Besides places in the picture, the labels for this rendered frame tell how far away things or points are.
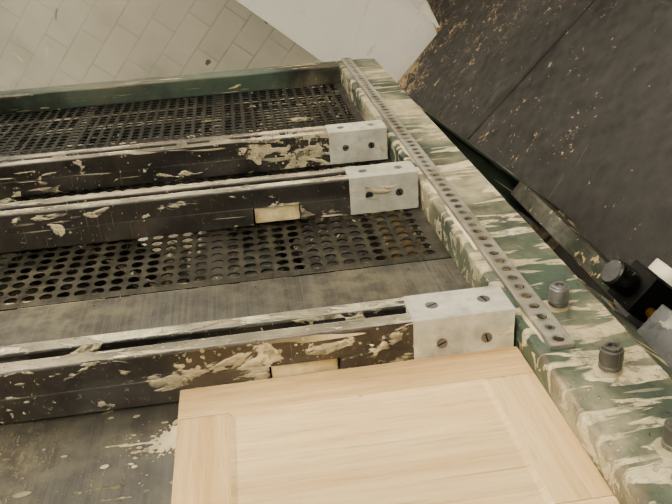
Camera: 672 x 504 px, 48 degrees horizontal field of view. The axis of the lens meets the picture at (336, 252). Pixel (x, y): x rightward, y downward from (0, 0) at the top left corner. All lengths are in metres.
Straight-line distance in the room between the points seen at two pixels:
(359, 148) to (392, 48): 3.13
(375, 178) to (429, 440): 0.64
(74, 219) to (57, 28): 5.10
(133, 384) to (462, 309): 0.39
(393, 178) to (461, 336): 0.49
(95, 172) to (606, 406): 1.14
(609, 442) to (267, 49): 5.59
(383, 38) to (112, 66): 2.54
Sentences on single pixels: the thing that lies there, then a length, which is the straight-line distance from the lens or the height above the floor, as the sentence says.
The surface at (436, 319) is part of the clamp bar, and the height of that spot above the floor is 1.00.
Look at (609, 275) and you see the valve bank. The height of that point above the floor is 0.79.
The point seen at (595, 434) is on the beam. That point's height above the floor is 0.91.
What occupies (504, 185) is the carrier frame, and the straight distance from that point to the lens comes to 2.65.
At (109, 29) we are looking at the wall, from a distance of 6.32.
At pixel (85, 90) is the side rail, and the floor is 1.48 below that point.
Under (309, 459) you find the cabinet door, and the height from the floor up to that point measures 1.10.
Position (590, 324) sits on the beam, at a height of 0.85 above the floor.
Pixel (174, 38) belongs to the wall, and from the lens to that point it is 6.24.
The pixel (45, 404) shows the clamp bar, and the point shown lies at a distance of 0.94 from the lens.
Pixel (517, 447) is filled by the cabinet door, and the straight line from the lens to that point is 0.81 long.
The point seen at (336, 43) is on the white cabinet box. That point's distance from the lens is 4.69.
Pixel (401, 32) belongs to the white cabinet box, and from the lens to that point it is 4.70.
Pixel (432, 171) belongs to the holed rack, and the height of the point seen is 0.89.
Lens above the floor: 1.45
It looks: 21 degrees down
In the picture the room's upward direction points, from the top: 59 degrees counter-clockwise
